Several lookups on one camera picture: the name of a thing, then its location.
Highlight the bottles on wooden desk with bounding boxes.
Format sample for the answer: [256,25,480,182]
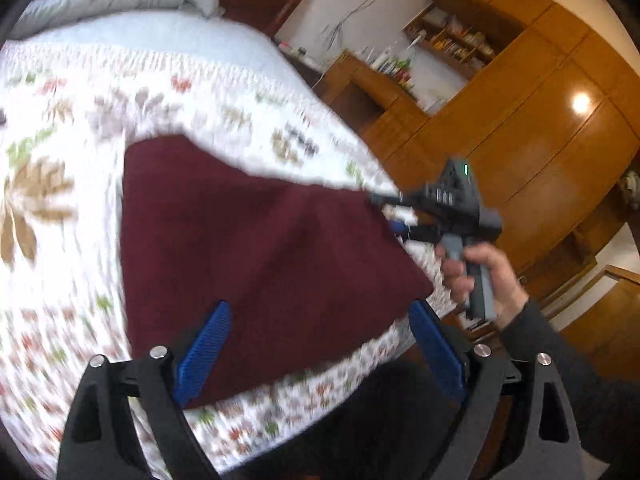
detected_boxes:
[370,42,422,92]

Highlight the white floral quilt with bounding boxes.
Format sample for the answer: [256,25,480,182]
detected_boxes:
[0,40,451,480]

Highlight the light blue bed sheet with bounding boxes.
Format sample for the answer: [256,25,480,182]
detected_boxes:
[10,0,313,93]

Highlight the maroon pants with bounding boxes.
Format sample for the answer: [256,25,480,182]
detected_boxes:
[120,135,435,408]

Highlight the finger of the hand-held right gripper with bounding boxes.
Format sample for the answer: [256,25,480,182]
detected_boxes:
[369,190,417,209]
[390,219,443,242]

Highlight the person's right forearm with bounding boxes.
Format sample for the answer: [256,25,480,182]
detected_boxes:
[495,299,640,480]

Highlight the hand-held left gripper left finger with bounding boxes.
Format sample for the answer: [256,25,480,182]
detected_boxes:
[56,300,234,480]

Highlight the brown wooden wardrobe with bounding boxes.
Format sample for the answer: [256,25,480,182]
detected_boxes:
[315,0,640,376]

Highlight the person's right hand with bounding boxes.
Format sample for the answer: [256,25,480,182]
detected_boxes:
[434,241,531,333]

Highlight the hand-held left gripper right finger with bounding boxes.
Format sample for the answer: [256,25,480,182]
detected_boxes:
[409,300,583,480]

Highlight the cluttered shelf items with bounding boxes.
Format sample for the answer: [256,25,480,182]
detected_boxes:
[405,5,497,79]

